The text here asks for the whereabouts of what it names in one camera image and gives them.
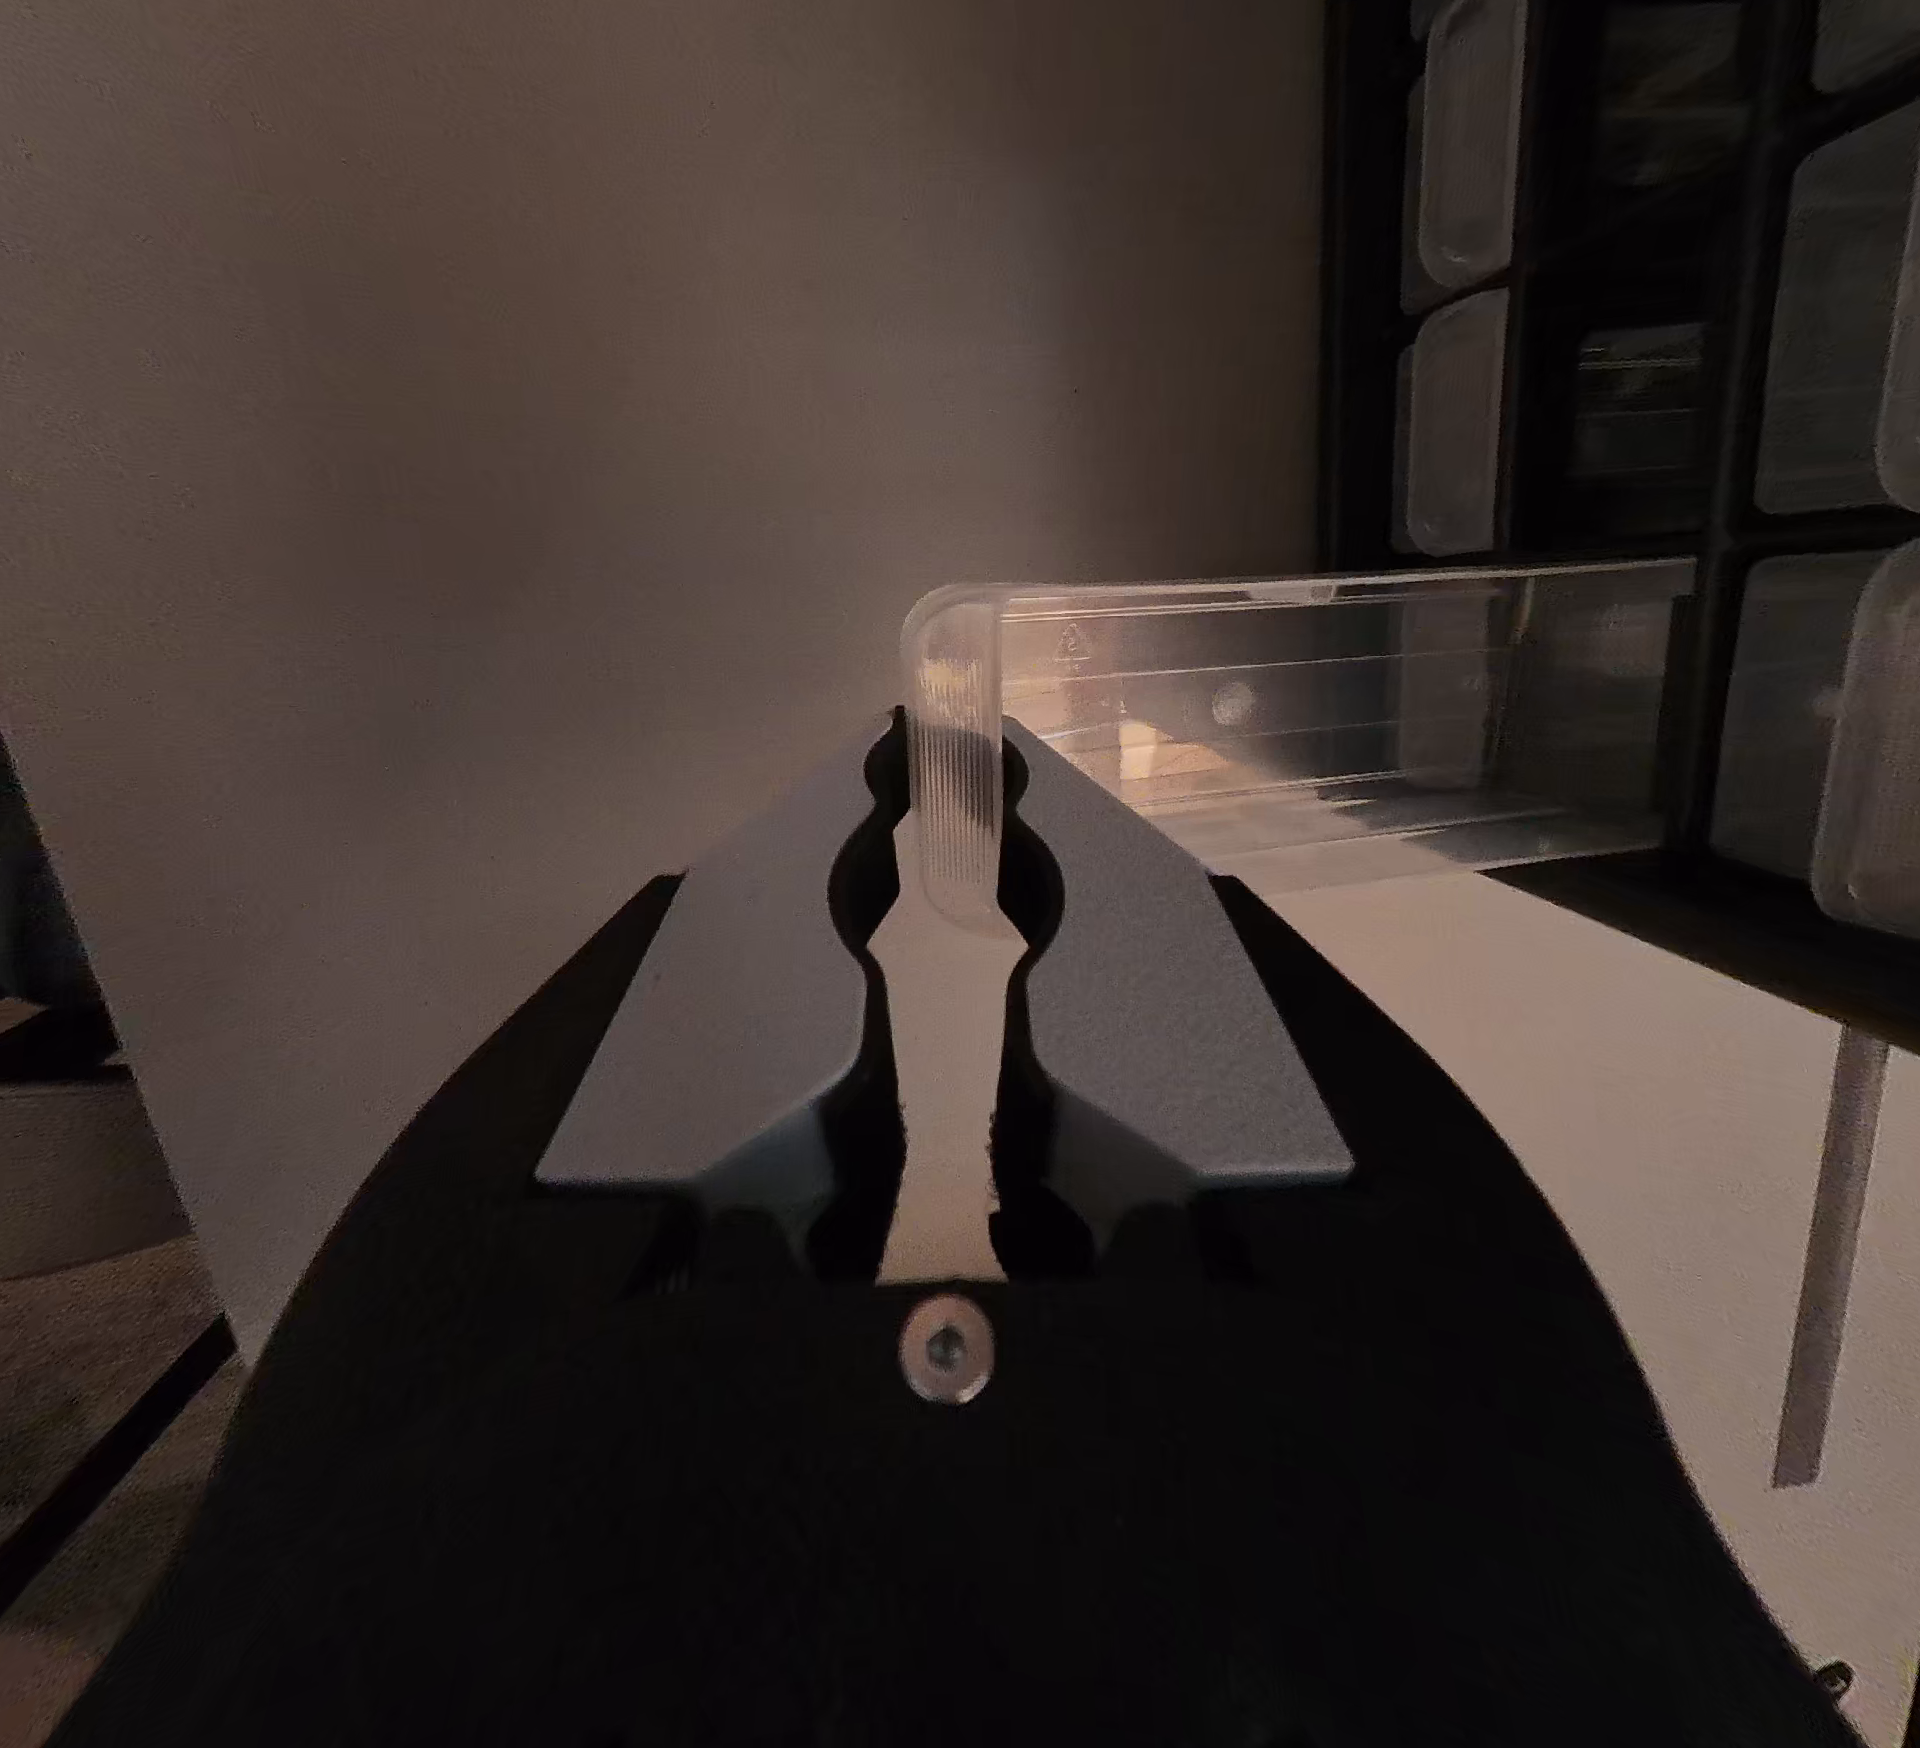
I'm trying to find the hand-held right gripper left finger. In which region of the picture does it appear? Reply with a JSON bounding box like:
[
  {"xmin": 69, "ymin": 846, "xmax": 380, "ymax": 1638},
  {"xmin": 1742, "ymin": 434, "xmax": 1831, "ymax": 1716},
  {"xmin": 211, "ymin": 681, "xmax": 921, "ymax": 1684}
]
[{"xmin": 536, "ymin": 710, "xmax": 914, "ymax": 1279}]

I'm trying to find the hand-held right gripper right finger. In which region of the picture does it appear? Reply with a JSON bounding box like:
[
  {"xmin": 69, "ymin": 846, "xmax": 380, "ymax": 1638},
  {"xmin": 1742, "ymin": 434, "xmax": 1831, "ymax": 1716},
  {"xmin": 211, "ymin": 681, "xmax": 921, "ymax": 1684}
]
[{"xmin": 987, "ymin": 710, "xmax": 1358, "ymax": 1282}]

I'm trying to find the clear plastic drawer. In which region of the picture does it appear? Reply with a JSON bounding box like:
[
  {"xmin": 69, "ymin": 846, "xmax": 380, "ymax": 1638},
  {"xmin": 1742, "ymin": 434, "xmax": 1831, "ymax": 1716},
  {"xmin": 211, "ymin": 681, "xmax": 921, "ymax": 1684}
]
[{"xmin": 897, "ymin": 557, "xmax": 1701, "ymax": 943}]

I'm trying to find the black drawer cabinet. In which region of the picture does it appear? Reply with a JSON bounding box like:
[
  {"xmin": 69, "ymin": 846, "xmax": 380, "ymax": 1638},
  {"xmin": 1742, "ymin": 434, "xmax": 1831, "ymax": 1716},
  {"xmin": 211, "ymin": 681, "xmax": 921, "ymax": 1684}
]
[{"xmin": 1318, "ymin": 0, "xmax": 1920, "ymax": 1029}]

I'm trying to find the array of small clear drawers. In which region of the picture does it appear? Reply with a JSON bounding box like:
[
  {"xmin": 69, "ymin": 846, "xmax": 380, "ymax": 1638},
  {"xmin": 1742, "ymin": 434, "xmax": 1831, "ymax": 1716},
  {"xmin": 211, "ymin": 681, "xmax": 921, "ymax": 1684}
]
[{"xmin": 1394, "ymin": 0, "xmax": 1920, "ymax": 943}]

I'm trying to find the grey tape strip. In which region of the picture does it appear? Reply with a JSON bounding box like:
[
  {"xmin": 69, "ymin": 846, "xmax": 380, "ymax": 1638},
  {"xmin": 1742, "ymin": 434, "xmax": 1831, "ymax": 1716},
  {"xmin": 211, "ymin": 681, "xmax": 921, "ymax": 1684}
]
[{"xmin": 1772, "ymin": 1027, "xmax": 1892, "ymax": 1487}]

